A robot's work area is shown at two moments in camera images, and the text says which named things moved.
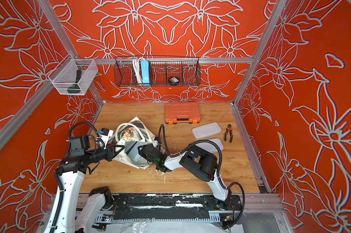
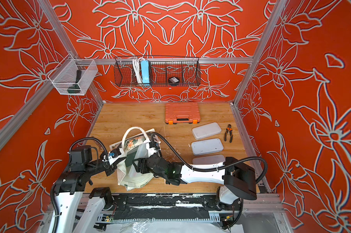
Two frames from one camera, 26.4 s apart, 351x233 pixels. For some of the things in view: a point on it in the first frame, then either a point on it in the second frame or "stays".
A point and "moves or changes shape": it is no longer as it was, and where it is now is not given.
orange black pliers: x=230 y=129 stays
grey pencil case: x=206 y=130 stays
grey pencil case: x=210 y=147 stays
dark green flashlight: x=75 y=89 stays
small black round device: x=173 y=81 stays
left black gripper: x=111 y=153 → x=111 y=169
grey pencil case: x=131 y=149 moves or changes shape
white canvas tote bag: x=135 y=130 moves or changes shape
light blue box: x=145 y=71 stays
